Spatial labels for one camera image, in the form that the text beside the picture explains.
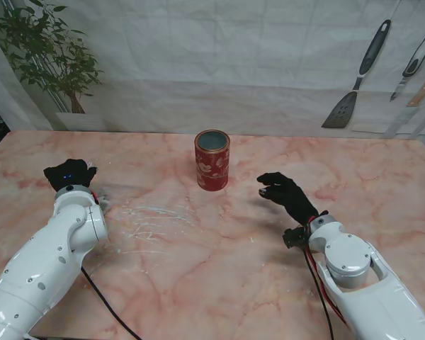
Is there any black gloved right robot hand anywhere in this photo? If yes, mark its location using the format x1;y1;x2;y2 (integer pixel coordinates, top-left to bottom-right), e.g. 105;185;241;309
256;171;319;226

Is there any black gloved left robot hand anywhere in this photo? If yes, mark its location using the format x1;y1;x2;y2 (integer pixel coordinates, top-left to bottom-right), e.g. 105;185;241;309
43;158;98;194

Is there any clear plastic bag of tea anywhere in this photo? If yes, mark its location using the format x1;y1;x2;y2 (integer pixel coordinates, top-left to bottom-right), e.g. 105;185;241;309
86;161;145;215

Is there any red floral tea tin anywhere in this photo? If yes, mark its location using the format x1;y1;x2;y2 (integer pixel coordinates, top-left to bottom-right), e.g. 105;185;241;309
193;129;232;192

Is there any black slotted spatula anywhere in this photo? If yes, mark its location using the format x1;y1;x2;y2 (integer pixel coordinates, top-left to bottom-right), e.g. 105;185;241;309
321;19;393;129

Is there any green leafy potted plant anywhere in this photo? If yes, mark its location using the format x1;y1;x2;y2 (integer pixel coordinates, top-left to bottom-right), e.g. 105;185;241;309
0;0;104;114

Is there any white printed backdrop cloth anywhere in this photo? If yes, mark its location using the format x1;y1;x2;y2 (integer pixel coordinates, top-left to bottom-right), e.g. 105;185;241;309
0;0;425;139

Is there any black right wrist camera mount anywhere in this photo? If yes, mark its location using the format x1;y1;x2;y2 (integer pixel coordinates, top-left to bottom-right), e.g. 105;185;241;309
283;226;310;250

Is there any red black right arm cable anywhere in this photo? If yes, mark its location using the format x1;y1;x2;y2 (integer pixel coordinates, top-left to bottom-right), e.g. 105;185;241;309
302;244;349;340

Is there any red black arm cable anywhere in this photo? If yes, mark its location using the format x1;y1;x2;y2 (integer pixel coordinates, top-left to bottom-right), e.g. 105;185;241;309
302;244;349;340
80;191;143;340

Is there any red black left arm cable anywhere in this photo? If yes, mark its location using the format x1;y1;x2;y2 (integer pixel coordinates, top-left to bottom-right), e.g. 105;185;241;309
80;191;143;340

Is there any black handled peeler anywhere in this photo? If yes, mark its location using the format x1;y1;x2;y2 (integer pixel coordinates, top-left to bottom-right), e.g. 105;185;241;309
390;23;425;102

